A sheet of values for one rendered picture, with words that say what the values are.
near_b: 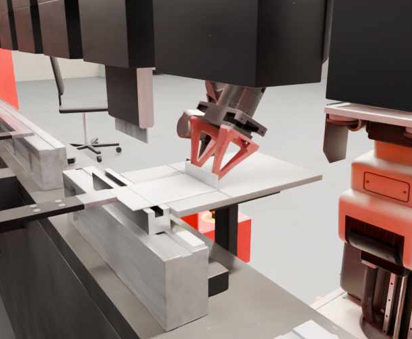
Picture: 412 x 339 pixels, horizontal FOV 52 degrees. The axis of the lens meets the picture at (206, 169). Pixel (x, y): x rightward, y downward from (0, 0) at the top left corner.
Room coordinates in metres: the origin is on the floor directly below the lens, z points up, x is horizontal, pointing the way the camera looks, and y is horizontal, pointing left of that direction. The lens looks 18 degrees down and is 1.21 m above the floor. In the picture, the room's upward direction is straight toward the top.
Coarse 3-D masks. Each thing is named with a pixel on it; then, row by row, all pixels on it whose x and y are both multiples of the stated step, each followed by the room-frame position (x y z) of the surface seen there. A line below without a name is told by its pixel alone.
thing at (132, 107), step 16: (112, 80) 0.56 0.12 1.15; (128, 80) 0.52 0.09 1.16; (144, 80) 0.51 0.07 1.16; (112, 96) 0.57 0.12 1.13; (128, 96) 0.53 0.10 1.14; (144, 96) 0.51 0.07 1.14; (112, 112) 0.57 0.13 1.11; (128, 112) 0.53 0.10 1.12; (144, 112) 0.51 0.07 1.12; (128, 128) 0.55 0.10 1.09; (144, 128) 0.51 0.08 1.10
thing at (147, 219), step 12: (108, 168) 0.66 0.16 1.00; (96, 180) 0.63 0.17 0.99; (108, 180) 0.60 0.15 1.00; (120, 180) 0.60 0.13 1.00; (120, 204) 0.55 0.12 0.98; (132, 216) 0.52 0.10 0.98; (144, 216) 0.49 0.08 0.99; (156, 216) 0.49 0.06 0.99; (168, 216) 0.49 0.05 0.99; (144, 228) 0.49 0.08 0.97; (156, 228) 0.49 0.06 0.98; (168, 228) 0.49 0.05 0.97
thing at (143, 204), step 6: (114, 192) 0.54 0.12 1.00; (120, 192) 0.54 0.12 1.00; (126, 192) 0.54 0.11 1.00; (132, 192) 0.54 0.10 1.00; (120, 198) 0.52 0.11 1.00; (126, 198) 0.52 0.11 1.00; (132, 198) 0.52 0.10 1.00; (138, 198) 0.52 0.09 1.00; (126, 204) 0.50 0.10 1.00; (132, 204) 0.50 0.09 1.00; (138, 204) 0.50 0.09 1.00; (144, 204) 0.50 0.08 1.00; (150, 204) 0.50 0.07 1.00; (132, 210) 0.49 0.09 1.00
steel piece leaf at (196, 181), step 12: (192, 168) 0.61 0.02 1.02; (156, 180) 0.59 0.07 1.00; (168, 180) 0.59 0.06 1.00; (180, 180) 0.59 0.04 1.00; (192, 180) 0.59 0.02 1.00; (204, 180) 0.58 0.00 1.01; (216, 180) 0.56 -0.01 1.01; (144, 192) 0.54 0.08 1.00; (156, 192) 0.54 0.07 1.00; (168, 192) 0.54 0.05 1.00; (180, 192) 0.54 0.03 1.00; (192, 192) 0.54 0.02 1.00; (204, 192) 0.54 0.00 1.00; (156, 204) 0.50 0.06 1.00
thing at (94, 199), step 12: (96, 192) 0.54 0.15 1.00; (108, 192) 0.54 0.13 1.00; (36, 204) 0.49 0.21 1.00; (48, 204) 0.49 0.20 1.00; (60, 204) 0.49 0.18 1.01; (72, 204) 0.49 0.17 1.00; (84, 204) 0.50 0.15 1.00; (96, 204) 0.51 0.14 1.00; (0, 216) 0.46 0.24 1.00; (12, 216) 0.46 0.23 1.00; (24, 216) 0.46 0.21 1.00; (36, 216) 0.46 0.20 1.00; (48, 216) 0.47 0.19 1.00; (0, 252) 0.40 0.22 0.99
